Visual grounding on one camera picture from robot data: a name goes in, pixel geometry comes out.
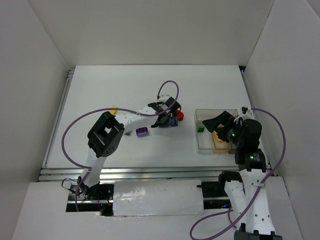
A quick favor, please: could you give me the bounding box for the clear plastic bin front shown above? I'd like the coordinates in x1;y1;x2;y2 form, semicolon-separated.
195;124;213;155

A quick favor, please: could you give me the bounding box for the small curved green brick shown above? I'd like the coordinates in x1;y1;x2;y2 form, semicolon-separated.
197;126;205;133

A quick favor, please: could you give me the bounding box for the curved yellow lego brick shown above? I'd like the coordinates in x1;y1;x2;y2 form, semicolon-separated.
212;131;222;142

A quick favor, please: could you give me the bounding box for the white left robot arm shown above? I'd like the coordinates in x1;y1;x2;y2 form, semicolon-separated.
77;97;181;199

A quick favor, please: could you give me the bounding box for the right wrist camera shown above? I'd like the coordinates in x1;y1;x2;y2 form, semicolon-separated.
241;106;254;119

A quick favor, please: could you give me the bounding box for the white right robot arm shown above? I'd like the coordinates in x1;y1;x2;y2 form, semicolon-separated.
202;111;282;240

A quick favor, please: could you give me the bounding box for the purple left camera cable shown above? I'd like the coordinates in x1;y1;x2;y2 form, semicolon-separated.
61;80;180;212

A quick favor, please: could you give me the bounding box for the clear plastic bin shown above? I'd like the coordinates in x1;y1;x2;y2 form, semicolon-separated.
211;134;235;154
195;124;213;155
194;108;239;126

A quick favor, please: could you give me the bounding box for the small purple lego plate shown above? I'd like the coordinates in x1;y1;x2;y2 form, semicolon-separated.
167;117;178;127

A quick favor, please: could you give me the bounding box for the clear plastic bin rear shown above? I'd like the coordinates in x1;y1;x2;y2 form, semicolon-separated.
194;108;239;126

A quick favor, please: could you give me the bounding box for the right arm base joint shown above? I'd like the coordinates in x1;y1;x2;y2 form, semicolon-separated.
196;171;243;198

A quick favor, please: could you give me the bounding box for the clear plastic bin middle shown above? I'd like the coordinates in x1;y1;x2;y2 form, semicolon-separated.
211;134;235;154

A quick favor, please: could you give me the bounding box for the red rounded lego brick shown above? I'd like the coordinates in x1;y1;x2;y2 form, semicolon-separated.
177;110;185;122

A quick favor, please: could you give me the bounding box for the aluminium table edge rail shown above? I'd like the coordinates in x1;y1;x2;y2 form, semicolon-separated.
37;165;239;182

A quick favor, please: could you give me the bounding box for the long yellow lego brick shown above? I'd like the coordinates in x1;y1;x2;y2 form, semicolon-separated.
109;105;118;115

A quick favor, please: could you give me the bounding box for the curved purple lego brick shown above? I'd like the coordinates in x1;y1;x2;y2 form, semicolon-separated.
135;126;149;138

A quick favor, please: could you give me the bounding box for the purple camera cable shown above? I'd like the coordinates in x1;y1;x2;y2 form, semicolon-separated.
61;80;180;212
189;107;286;240

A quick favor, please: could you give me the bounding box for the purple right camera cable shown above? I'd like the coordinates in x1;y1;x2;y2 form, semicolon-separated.
189;107;286;240

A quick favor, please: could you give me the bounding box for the left side rail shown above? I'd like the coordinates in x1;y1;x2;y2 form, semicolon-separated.
41;68;75;169

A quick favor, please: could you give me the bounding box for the left arm base joint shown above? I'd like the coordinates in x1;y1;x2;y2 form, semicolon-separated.
61;176;114;201

